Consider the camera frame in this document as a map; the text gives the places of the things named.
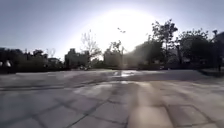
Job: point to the grey stone slab pavement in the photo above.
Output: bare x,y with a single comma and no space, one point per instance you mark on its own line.
100,106

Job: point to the building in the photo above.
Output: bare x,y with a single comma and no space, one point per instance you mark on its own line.
112,59
76,58

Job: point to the round leafy tree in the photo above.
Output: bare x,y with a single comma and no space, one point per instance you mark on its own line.
196,46

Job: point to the row of dark bushes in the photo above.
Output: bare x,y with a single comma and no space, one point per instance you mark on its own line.
23,61

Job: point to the tall leafy tree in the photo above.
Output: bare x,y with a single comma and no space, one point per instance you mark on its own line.
164,35

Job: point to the bare tree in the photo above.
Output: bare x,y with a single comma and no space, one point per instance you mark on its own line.
89,45

